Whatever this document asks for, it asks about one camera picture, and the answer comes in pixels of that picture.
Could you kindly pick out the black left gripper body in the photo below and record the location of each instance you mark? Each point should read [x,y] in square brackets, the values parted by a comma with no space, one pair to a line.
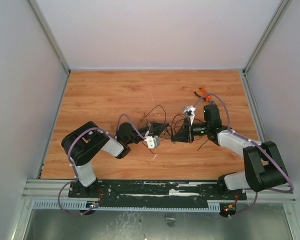
[151,128]

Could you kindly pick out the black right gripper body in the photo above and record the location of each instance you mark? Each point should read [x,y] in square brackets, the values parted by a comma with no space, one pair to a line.
[188,131]

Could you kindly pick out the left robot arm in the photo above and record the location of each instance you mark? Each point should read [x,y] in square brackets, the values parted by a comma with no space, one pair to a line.
[85,142]

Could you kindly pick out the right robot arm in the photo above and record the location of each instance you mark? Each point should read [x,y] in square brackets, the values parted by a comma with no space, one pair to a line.
[263,165]

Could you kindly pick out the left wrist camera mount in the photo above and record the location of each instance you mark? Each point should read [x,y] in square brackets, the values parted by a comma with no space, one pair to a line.
[152,141]

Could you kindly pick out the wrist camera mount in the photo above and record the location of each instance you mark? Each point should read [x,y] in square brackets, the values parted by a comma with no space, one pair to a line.
[189,112]
[152,141]

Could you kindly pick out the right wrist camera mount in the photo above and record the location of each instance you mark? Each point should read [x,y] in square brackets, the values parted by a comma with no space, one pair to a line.
[189,112]

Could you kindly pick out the orange handled pliers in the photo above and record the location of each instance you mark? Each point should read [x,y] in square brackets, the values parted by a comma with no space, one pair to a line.
[207,98]

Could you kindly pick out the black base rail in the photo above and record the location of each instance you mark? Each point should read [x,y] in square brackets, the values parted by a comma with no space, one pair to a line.
[155,194]

